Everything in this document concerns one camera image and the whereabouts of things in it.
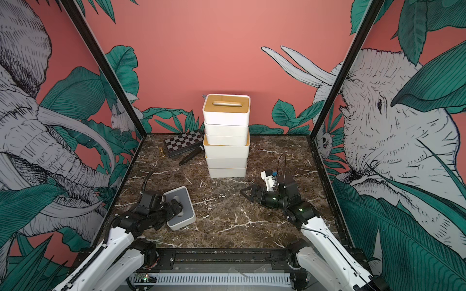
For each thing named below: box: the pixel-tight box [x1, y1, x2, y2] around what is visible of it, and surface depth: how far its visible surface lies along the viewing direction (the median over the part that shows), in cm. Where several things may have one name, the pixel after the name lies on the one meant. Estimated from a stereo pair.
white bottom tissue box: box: [207, 166, 247, 179], surface depth 99 cm
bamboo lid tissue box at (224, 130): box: [203, 121, 249, 137], surface depth 73 cm
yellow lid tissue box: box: [205, 154, 249, 170], surface depth 90 cm
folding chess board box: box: [164, 129, 204, 158], surface depth 113 cm
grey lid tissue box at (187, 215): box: [165, 186, 196, 231], surface depth 85 cm
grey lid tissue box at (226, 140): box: [206, 133, 247, 146], surface depth 77 cm
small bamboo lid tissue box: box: [202, 93, 251, 126], surface depth 70 cm
